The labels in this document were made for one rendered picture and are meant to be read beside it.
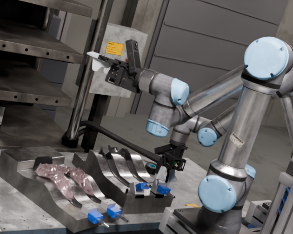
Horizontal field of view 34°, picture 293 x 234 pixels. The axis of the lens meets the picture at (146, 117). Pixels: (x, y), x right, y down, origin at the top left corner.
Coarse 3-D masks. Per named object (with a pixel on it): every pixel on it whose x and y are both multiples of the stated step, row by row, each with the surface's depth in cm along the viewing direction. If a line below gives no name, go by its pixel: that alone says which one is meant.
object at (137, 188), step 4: (132, 184) 205; (136, 184) 204; (140, 184) 201; (144, 184) 202; (148, 184) 200; (132, 188) 205; (136, 188) 203; (140, 188) 201; (144, 188) 202; (148, 188) 203; (132, 192) 205; (136, 192) 204; (140, 192) 205; (144, 192) 206
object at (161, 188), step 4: (160, 180) 214; (160, 184) 210; (164, 184) 212; (152, 188) 212; (156, 188) 210; (160, 188) 208; (164, 188) 207; (168, 188) 209; (156, 192) 210; (160, 192) 208; (164, 192) 207; (168, 192) 207; (172, 196) 204
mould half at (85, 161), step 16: (80, 160) 234; (96, 160) 222; (96, 176) 221; (112, 176) 217; (128, 176) 223; (144, 176) 228; (112, 192) 209; (128, 192) 204; (128, 208) 204; (144, 208) 209; (160, 208) 214
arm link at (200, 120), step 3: (198, 117) 204; (201, 117) 205; (198, 120) 203; (201, 120) 203; (204, 120) 204; (207, 120) 204; (210, 120) 205; (198, 123) 203; (201, 123) 201; (204, 123) 199; (195, 126) 203; (198, 126) 203; (195, 129) 203; (198, 129) 200; (195, 132) 205
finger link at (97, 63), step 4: (88, 52) 160; (92, 52) 160; (92, 56) 159; (96, 56) 158; (96, 60) 159; (100, 60) 158; (92, 64) 159; (96, 64) 159; (100, 64) 159; (104, 64) 158; (108, 64) 158; (92, 68) 159; (96, 68) 159
